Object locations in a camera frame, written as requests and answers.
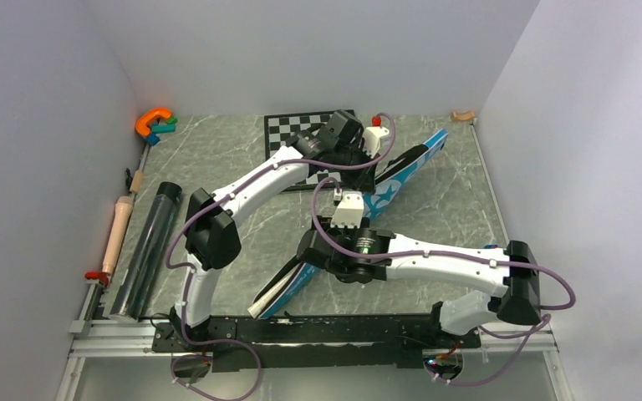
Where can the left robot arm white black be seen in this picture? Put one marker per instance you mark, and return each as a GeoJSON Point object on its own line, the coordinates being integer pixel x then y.
{"type": "Point", "coordinates": [210, 233]}

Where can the wooden pin toy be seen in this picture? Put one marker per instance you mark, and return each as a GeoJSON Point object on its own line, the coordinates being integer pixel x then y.
{"type": "Point", "coordinates": [123, 209]}

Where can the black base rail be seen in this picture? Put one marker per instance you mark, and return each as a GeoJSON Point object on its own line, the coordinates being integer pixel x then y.
{"type": "Point", "coordinates": [401, 340]}

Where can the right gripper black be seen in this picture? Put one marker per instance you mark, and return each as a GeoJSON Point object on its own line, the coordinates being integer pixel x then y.
{"type": "Point", "coordinates": [326, 221]}

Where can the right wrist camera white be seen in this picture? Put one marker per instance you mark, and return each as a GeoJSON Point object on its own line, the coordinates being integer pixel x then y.
{"type": "Point", "coordinates": [349, 210]}

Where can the blue badminton racket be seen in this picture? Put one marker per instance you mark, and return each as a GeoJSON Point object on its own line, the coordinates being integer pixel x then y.
{"type": "Point", "coordinates": [261, 305]}

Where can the black shuttlecock tube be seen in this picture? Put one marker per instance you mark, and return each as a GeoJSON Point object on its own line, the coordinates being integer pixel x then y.
{"type": "Point", "coordinates": [131, 297]}

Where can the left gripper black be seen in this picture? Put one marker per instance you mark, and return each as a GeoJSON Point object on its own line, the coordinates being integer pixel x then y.
{"type": "Point", "coordinates": [364, 181]}

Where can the small wooden piece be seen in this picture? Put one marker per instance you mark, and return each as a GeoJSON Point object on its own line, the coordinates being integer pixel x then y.
{"type": "Point", "coordinates": [468, 116]}

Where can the black white chessboard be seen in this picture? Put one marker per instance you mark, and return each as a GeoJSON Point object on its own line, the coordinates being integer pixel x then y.
{"type": "Point", "coordinates": [278, 128]}

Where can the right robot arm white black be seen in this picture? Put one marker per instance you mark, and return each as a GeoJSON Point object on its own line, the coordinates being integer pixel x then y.
{"type": "Point", "coordinates": [502, 286]}

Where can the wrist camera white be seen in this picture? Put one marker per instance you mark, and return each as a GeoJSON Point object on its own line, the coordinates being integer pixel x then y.
{"type": "Point", "coordinates": [375, 137]}
{"type": "Point", "coordinates": [349, 210]}

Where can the orange green toy blocks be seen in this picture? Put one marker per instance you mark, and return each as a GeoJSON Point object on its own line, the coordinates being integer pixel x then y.
{"type": "Point", "coordinates": [154, 123]}

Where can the blue racket cover bag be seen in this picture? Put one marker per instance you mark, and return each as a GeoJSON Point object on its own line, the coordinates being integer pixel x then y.
{"type": "Point", "coordinates": [294, 275]}

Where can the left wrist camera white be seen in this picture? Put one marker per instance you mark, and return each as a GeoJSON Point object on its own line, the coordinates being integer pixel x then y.
{"type": "Point", "coordinates": [375, 137]}

